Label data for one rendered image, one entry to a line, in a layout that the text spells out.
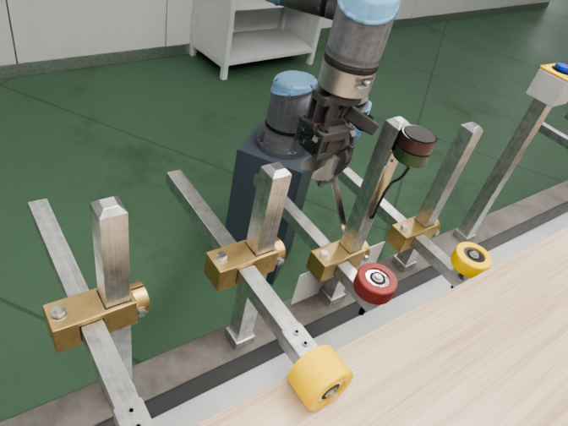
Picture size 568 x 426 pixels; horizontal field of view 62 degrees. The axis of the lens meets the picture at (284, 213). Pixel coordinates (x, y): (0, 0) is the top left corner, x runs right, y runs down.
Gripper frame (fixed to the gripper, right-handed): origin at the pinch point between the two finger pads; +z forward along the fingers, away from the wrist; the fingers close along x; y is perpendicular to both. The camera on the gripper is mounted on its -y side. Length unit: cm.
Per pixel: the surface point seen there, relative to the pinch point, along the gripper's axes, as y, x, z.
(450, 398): 4.6, 43.2, 10.4
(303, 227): 0.0, -1.7, 14.5
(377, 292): 1.1, 21.9, 9.8
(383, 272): -3.6, 18.6, 10.0
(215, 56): -109, -233, 88
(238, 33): -149, -267, 87
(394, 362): 8.4, 34.0, 10.4
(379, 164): -3.7, 8.5, -8.8
